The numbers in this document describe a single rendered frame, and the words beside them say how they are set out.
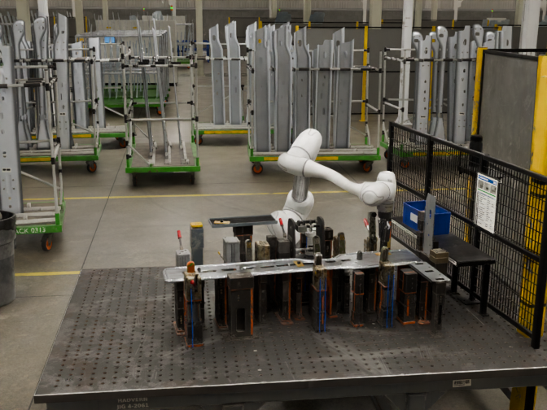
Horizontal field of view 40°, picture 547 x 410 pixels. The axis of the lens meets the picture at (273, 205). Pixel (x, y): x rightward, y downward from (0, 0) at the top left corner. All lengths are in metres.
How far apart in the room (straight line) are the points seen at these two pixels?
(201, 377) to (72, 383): 0.57
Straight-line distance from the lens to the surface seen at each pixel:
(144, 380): 3.43
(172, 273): 3.80
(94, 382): 3.45
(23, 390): 4.99
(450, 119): 12.07
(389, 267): 3.82
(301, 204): 4.63
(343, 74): 11.14
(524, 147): 5.90
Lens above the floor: 2.29
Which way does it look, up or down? 15 degrees down
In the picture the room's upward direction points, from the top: straight up
